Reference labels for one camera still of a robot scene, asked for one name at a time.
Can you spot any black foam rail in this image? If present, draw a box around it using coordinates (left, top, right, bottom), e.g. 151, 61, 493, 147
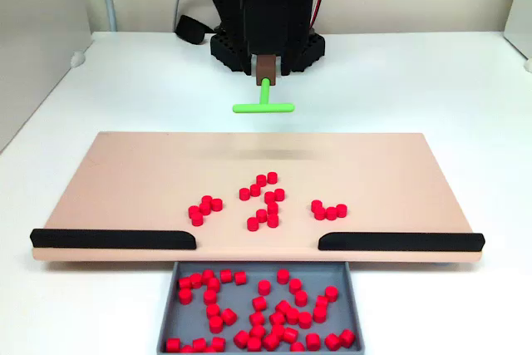
318, 231, 485, 253
29, 228, 197, 251

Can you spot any grey plastic tray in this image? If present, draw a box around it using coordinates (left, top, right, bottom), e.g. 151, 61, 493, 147
155, 261, 367, 353

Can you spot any green T-shaped pusher tool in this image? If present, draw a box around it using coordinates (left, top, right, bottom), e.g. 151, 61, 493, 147
231, 54, 296, 115

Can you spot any pink flat board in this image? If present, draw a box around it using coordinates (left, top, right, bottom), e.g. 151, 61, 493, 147
29, 131, 486, 265

